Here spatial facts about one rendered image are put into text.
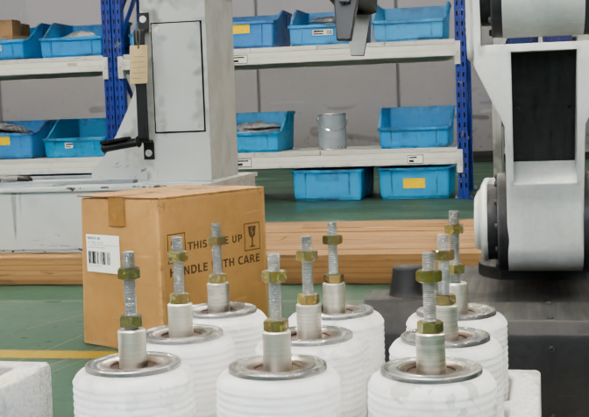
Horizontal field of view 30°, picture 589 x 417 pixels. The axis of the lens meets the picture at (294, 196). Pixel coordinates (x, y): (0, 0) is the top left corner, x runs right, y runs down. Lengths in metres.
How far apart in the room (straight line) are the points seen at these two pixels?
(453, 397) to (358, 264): 2.08
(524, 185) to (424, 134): 4.05
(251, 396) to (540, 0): 0.78
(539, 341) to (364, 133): 8.02
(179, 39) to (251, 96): 6.43
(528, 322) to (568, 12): 0.40
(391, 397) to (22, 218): 2.47
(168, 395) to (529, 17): 0.79
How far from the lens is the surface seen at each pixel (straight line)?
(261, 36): 5.70
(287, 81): 9.44
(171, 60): 3.09
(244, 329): 1.07
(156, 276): 2.08
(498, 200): 1.56
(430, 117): 6.03
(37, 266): 3.12
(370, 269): 2.86
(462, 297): 1.05
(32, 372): 1.23
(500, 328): 1.04
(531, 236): 1.56
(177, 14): 3.10
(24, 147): 6.14
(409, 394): 0.80
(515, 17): 1.45
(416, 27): 5.56
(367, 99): 9.31
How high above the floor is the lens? 0.45
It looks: 4 degrees down
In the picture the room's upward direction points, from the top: 2 degrees counter-clockwise
